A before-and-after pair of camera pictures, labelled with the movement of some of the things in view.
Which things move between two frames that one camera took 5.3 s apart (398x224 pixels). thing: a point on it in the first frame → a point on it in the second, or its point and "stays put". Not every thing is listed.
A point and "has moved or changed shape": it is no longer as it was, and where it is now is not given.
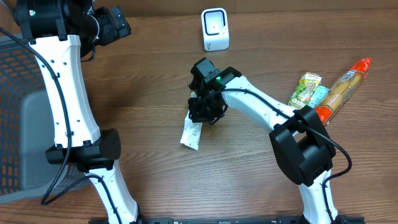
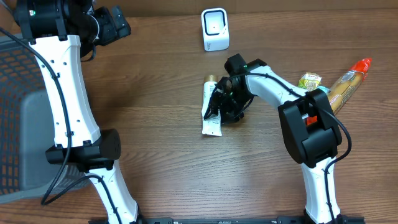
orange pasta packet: (343, 93) stays put
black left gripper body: (121, 22) stays put
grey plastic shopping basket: (27, 128) stays put
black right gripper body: (211, 110) → (234, 107)
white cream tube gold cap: (191, 135) has moved or changed shape
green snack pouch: (308, 83) stays put
